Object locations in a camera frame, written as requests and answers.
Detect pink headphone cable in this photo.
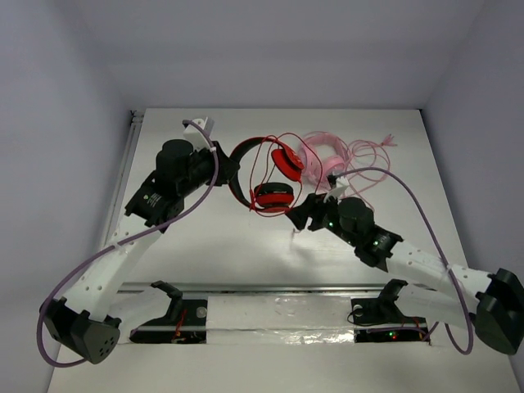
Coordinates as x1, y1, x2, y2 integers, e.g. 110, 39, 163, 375
339, 133, 397, 197

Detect pink headphones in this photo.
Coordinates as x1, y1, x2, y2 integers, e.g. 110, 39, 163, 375
299, 131, 350, 185

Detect red headphone cable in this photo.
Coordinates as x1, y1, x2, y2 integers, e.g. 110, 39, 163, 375
246, 131, 320, 237

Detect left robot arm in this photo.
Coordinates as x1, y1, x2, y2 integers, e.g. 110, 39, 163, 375
36, 139, 240, 368

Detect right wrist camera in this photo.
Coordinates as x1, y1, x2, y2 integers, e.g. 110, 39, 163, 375
323, 174, 350, 202

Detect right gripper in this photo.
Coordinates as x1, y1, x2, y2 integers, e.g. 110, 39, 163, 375
285, 188, 359, 247

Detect red black headphones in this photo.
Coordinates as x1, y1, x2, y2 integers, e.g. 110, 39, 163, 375
229, 136, 305, 216

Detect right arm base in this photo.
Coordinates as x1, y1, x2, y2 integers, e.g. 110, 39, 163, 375
346, 279, 438, 343

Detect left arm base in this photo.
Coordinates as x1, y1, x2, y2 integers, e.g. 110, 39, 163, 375
129, 281, 208, 345

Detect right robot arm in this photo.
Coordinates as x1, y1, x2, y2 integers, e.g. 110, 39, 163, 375
286, 194, 523, 355

